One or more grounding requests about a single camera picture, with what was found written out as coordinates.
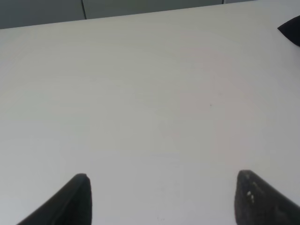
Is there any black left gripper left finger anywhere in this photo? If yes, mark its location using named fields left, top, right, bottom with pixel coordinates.
left=19, top=173, right=92, bottom=225

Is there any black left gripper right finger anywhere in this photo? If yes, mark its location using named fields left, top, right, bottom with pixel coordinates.
left=234, top=170, right=300, bottom=225

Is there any black printed t-shirt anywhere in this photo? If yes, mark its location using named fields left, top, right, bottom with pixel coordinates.
left=277, top=16, right=300, bottom=47

